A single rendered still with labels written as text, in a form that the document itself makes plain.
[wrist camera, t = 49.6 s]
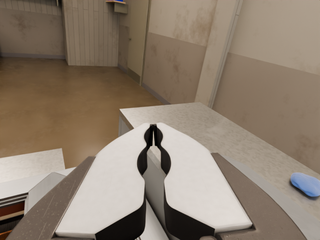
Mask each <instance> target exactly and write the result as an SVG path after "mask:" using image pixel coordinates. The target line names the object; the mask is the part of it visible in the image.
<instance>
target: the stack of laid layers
mask: <svg viewBox="0 0 320 240"><path fill-rule="evenodd" d="M28 193H29V192H27V193H23V194H20V195H16V196H11V197H7V198H3V199H0V209H2V208H5V207H9V206H12V205H16V204H20V203H25V208H24V216H25V214H26V213H27V211H28ZM135 240H141V239H140V237H138V238H136V239H135Z"/></svg>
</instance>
